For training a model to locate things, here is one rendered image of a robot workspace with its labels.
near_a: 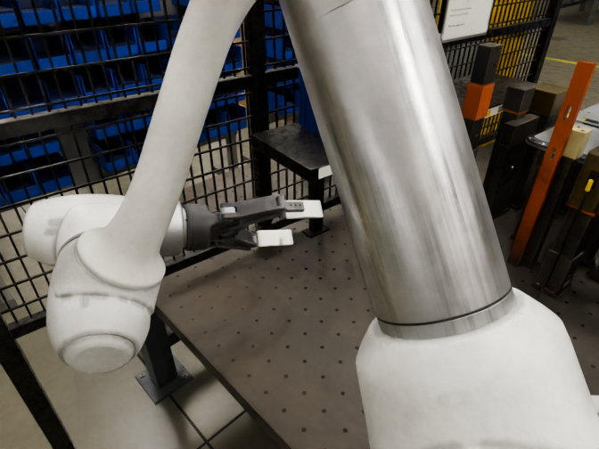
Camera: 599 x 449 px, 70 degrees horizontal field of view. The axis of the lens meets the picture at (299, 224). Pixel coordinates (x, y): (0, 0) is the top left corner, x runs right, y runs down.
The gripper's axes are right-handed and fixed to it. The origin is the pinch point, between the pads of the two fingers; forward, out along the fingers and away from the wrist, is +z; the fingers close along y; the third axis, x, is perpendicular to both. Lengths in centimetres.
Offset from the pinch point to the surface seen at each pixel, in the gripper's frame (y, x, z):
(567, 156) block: -14, -9, 59
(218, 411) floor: 99, 32, 3
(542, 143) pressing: -8, -15, 61
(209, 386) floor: 106, 23, 2
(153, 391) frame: 111, 22, -17
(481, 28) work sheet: 3, -63, 74
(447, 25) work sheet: 1, -59, 57
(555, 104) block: -5, -30, 78
